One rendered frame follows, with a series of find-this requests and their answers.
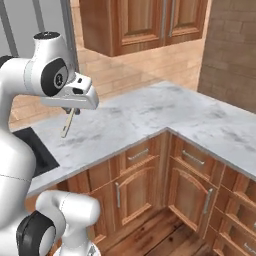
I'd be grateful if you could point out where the wooden wall cabinet body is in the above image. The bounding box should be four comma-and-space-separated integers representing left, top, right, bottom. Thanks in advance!
79, 0, 210, 58

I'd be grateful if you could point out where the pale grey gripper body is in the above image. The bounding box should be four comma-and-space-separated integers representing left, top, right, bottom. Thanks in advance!
39, 82, 100, 111

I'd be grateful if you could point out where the silver wall cabinet handle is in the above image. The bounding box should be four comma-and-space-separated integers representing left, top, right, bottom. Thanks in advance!
168, 0, 177, 38
161, 0, 168, 39

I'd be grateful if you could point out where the wooden wall cabinet door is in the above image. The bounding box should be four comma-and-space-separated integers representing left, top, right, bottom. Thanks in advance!
164, 0, 209, 47
114, 0, 166, 57

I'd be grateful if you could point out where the silver base cabinet handle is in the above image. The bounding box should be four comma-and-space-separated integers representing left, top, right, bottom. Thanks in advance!
202, 187, 215, 215
114, 181, 122, 210

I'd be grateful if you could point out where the wooden base cabinet door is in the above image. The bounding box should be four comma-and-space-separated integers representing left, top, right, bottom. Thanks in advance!
113, 162, 162, 232
167, 157, 218, 238
87, 186, 116, 245

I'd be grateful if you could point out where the wooden drawer front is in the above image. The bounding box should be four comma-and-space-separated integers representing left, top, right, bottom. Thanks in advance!
211, 228, 256, 256
221, 165, 256, 205
216, 196, 256, 236
171, 135, 225, 188
124, 139, 162, 168

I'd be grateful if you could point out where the grey framed window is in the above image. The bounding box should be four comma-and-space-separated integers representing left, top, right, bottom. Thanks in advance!
0, 0, 80, 73

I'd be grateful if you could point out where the black sink basin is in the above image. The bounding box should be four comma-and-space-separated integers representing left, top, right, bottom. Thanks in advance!
12, 126, 61, 178

